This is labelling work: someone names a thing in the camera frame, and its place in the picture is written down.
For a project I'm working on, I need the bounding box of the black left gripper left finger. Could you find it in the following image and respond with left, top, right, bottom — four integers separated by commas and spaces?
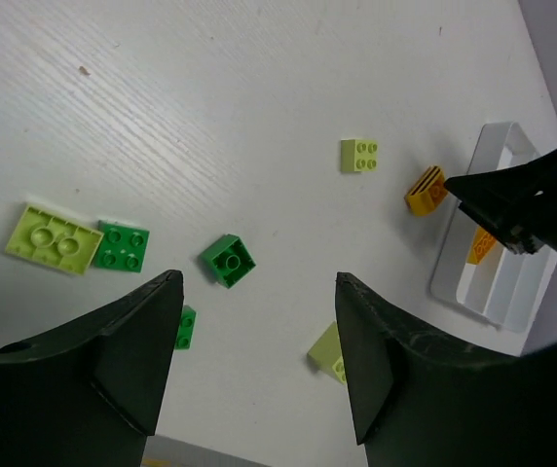
0, 269, 184, 466

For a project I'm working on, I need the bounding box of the light green lego near centre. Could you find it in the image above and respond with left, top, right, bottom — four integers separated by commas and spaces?
307, 321, 347, 385

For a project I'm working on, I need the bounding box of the light green flat lego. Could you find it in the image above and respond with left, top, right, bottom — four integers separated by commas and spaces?
5, 204, 103, 275

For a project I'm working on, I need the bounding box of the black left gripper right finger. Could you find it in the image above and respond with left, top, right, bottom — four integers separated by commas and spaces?
335, 272, 557, 466

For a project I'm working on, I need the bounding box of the dark green square lego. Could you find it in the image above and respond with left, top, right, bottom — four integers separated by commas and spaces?
200, 233, 256, 289

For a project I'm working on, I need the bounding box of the light green square lego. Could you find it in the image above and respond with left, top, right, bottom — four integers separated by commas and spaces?
341, 139, 378, 173

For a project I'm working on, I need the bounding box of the green lego brick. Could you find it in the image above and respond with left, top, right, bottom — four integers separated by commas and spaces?
93, 220, 150, 273

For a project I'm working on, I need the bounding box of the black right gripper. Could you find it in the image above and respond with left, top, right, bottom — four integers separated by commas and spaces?
445, 149, 557, 254

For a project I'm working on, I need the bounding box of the white divided sorting tray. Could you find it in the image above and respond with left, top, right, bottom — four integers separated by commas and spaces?
428, 122, 557, 335

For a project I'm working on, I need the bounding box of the yellow long lego brick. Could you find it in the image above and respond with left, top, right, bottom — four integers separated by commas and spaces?
466, 227, 497, 266

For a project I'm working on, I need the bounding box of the yellow lego brick slope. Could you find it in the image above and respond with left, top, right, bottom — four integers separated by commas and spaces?
404, 165, 448, 217

